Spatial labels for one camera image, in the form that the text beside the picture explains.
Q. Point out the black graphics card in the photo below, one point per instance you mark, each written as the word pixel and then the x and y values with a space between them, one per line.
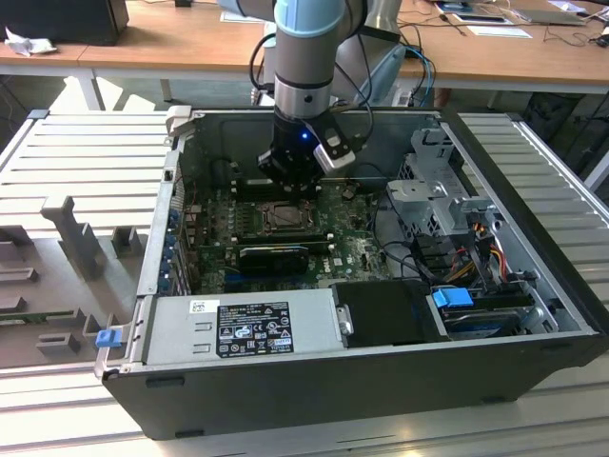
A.
pixel 273 261

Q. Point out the wooden office desk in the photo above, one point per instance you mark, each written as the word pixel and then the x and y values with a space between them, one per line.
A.
pixel 43 59
pixel 190 43

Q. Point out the white paper sheet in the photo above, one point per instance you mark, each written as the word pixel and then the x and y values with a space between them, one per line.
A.
pixel 499 31
pixel 238 18

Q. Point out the black box device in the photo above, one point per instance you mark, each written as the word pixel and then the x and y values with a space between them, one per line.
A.
pixel 62 19

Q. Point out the grey parts rack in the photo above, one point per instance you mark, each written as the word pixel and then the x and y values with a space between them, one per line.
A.
pixel 47 266

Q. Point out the black PC case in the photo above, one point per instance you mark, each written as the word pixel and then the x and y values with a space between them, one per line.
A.
pixel 333 395

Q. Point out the pale blue teach pendant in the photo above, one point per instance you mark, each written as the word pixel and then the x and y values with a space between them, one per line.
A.
pixel 387 76

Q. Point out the green motherboard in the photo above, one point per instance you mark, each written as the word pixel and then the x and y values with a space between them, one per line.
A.
pixel 352 228

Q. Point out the hard disk in blue carrier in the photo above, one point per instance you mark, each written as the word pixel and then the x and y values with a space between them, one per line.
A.
pixel 449 297

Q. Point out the black plastic shroud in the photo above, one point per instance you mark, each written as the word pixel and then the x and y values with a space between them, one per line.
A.
pixel 385 314

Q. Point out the silver metal drive cage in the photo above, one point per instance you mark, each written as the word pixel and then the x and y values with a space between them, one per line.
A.
pixel 414 200

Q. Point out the blue case latch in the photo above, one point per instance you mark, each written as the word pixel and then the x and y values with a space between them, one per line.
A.
pixel 107 339

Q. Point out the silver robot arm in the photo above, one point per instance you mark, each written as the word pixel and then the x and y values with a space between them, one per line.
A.
pixel 304 57

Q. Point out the CPU socket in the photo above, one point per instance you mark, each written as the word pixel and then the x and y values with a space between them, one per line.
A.
pixel 290 229

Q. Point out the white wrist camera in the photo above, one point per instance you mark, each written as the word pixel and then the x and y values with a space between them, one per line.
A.
pixel 333 162

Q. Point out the silver power supply unit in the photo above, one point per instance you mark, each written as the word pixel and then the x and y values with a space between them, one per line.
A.
pixel 171 328

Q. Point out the crumpled white paper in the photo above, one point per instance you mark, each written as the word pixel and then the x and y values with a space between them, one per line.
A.
pixel 28 45

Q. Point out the grey laptop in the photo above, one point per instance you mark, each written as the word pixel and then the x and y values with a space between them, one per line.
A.
pixel 552 16

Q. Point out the flat dark-screen tablet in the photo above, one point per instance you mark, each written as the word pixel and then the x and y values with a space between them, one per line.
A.
pixel 478 18

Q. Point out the silver CPU chip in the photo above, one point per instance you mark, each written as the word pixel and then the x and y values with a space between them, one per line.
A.
pixel 290 216

